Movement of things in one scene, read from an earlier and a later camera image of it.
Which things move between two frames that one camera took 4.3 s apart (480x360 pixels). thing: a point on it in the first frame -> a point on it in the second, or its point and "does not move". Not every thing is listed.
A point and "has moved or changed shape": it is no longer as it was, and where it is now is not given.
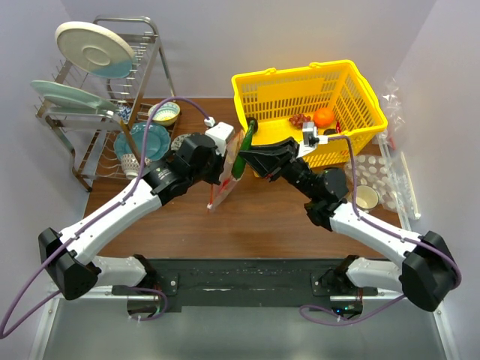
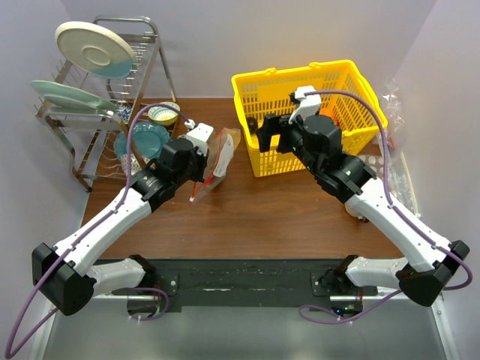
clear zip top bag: x=227 y=181 has moved or changed shape
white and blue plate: x=96 y=49 does not move
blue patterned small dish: x=124 y=113 does not move
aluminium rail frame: x=82 y=324 does not move
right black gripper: x=271 y=157 -> x=275 y=124
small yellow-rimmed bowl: x=165 y=114 does not move
